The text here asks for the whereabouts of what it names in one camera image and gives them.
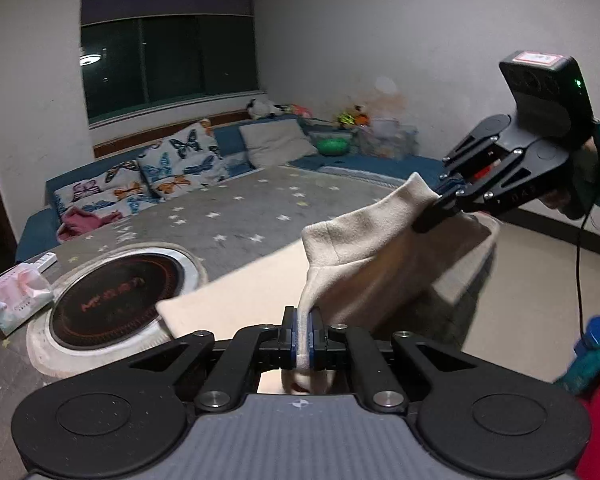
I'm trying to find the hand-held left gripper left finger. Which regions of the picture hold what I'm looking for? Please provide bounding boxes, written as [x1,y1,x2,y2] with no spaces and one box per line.
[80,305,301,412]

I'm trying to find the black and white plush toy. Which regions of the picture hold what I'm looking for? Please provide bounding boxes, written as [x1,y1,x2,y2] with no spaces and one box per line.
[245,98,286,120]

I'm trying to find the pink cloth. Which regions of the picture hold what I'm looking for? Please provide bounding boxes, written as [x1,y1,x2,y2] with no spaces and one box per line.
[57,206,124,242]

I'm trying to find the person's right hand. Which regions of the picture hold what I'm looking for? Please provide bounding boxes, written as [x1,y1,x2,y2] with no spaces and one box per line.
[544,136,600,217]

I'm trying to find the yellow and black toy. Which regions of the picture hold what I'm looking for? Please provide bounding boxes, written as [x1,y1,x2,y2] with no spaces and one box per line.
[335,104,370,129]

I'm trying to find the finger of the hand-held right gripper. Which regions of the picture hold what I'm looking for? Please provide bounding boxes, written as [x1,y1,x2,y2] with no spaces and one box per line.
[411,146,542,234]
[441,114,514,182]

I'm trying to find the person's teal top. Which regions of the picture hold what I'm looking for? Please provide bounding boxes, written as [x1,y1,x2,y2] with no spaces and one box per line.
[552,310,600,397]

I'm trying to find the grey cushion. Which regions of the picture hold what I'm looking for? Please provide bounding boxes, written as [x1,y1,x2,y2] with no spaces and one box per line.
[238,118,319,169]

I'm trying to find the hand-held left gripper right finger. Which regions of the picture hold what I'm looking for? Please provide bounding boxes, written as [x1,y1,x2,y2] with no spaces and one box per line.
[307,305,523,412]

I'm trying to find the cream garment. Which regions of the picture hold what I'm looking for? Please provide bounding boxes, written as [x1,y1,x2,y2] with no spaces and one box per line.
[155,172,502,397]

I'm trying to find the blue plastic item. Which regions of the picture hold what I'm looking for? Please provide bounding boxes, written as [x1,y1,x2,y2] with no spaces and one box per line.
[573,315,600,357]

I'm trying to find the black cable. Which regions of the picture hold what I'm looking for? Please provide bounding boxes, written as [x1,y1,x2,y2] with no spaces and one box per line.
[574,205,599,347]

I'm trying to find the blue sofa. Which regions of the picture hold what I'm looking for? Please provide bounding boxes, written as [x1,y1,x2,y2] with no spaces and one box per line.
[14,111,462,264]

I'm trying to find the green ball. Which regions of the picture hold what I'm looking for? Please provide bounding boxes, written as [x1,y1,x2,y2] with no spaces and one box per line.
[315,135,351,157]

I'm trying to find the round black induction cooker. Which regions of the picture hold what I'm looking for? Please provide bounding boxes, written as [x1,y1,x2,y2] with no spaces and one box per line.
[47,246,207,357]

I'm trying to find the pastel tissue pack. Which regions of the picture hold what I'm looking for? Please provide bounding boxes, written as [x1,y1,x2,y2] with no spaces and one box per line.
[0,264,56,337]

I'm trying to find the dark window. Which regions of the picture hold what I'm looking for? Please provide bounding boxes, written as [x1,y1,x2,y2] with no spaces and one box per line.
[79,0,261,129]

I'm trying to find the butterfly print cushion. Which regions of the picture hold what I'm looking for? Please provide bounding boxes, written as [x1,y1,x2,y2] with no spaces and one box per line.
[53,159,164,222]
[137,118,231,197]

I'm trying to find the grey star print tablecloth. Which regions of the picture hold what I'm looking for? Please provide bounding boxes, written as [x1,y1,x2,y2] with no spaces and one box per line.
[0,164,451,480]

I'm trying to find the clear storage box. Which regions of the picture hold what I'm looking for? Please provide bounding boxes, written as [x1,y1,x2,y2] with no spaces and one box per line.
[359,117,419,162]

